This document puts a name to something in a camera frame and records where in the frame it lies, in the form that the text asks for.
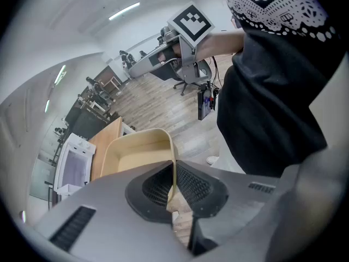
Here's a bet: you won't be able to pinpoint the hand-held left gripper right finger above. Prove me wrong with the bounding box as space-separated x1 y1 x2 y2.
176 159 281 247

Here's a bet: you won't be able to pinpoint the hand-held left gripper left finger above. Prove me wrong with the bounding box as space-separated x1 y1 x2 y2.
34 159 197 262

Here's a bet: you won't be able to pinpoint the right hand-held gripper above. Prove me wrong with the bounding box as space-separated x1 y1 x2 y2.
128 1 216 84

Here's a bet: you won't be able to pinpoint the white microwave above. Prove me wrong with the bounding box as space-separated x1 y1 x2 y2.
53 132 97 200

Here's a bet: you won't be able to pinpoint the beige rectangular tray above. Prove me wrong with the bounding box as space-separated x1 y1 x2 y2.
100 128 179 211

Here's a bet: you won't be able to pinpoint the person's right forearm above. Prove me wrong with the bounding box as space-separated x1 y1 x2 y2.
195 28 246 63

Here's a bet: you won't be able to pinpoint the person's right hand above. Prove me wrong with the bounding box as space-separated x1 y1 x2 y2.
160 44 183 65

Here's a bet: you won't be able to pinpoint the black chair grey headrest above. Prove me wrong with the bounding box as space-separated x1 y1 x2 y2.
151 26 216 97

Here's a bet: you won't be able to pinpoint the white trousers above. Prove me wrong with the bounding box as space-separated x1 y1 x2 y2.
209 136 246 174

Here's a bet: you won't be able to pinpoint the black mesh office chair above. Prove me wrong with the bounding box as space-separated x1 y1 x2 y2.
70 110 110 140

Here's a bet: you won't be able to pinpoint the person in black shirt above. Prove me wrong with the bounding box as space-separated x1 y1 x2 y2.
216 0 349 178

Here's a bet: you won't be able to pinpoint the black box with cables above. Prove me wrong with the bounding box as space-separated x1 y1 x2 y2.
197 80 220 121

